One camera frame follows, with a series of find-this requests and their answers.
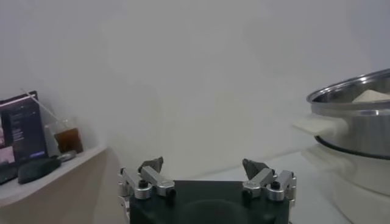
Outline perforated steel steamer basket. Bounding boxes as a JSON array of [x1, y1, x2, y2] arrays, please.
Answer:
[[292, 68, 390, 161]]

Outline black computer mouse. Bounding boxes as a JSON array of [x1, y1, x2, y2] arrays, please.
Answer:
[[17, 157, 62, 185]]

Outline cream electric cooking pot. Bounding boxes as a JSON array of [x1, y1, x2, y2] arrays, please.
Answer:
[[301, 144, 390, 224]]

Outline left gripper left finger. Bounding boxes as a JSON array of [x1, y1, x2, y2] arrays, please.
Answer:
[[117, 156, 177, 201]]

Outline clear drinking straw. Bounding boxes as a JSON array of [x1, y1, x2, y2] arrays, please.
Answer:
[[19, 88, 60, 121]]

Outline white steamed baozi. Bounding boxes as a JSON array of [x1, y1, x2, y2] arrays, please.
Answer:
[[352, 89, 390, 103]]

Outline white side table with cup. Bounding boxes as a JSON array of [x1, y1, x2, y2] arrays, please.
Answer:
[[0, 145, 122, 224]]

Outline dark laptop with lit screen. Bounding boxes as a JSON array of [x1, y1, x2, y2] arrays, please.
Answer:
[[0, 90, 48, 186]]

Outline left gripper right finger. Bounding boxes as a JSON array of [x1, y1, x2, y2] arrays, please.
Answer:
[[241, 158, 298, 203]]

